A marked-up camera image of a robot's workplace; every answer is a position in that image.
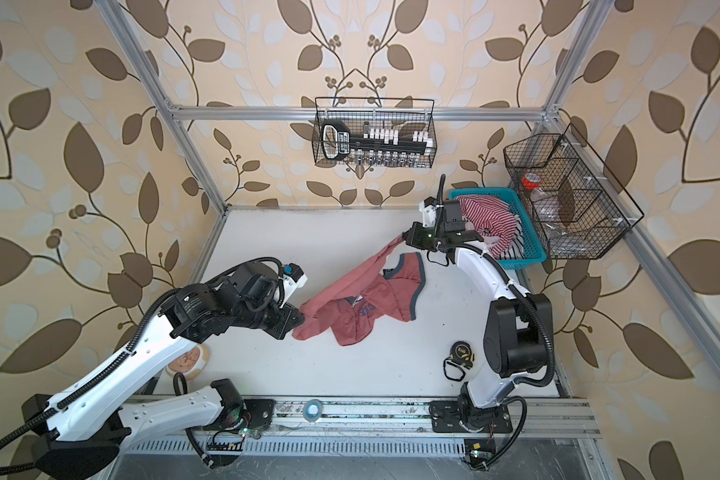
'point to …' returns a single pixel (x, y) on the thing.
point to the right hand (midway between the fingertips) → (404, 235)
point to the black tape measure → (461, 357)
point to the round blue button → (312, 410)
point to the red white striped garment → (494, 220)
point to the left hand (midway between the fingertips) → (300, 318)
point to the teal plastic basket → (535, 250)
